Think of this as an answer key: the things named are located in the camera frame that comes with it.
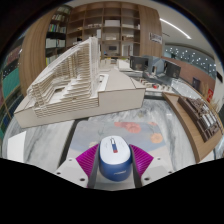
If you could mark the brown building block model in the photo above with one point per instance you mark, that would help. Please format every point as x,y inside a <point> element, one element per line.
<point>201,118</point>

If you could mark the white stepped architectural model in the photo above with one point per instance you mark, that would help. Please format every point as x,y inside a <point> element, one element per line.
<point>80,86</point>

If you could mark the small white model board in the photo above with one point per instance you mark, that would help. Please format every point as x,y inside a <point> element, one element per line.
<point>160,87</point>

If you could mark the group of small ceiling lights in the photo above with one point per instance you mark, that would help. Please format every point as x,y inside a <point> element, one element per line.
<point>190,55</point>

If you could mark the grey box architectural model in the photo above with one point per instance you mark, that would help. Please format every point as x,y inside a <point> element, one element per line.
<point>153,66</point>

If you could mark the white and blue computer mouse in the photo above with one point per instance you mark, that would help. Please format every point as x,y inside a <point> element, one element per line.
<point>115,160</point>

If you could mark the long ceiling light strip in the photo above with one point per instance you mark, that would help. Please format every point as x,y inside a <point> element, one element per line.
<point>175,27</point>

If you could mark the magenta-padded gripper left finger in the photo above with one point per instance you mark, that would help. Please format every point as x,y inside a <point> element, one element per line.
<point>83,161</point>

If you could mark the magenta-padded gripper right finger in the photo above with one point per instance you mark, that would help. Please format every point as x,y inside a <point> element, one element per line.
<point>143,161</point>

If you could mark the white poster sign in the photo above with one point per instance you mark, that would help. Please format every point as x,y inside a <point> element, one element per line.
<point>155,38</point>

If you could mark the dark shelf unit with books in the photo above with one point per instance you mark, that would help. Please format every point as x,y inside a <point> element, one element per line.
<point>55,36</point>

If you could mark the white paper sheet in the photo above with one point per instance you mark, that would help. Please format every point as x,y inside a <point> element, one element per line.
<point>16,146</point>

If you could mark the wooden shelf unit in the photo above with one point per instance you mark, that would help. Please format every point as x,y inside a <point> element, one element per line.
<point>146,20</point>

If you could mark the pale blue printed mouse pad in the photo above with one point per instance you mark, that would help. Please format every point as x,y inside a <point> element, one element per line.
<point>100,131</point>

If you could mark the wooden model base board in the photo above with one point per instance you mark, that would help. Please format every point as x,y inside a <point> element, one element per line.
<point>186,128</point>

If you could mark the red wall sign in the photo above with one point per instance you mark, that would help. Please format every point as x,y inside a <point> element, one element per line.
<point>210,95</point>

